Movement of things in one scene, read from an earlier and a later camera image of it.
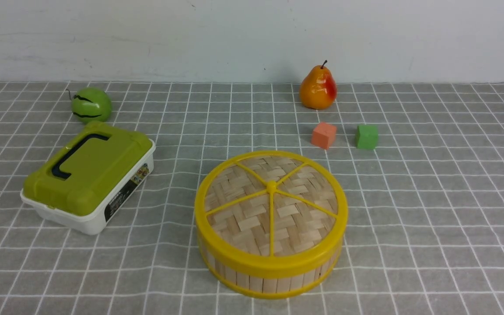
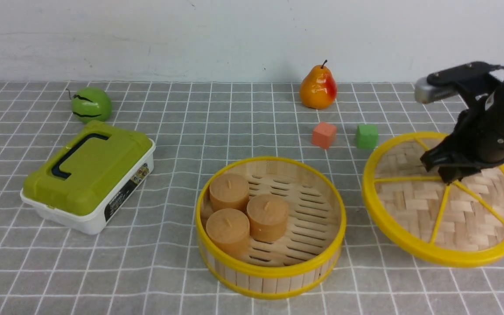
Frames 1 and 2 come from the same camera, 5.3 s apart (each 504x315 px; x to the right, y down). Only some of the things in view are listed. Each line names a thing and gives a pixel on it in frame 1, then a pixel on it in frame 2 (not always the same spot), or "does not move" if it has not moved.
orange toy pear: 318,90 does not move
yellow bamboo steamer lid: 271,211 -> 467,222
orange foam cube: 323,135 does not move
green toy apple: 90,104 does not move
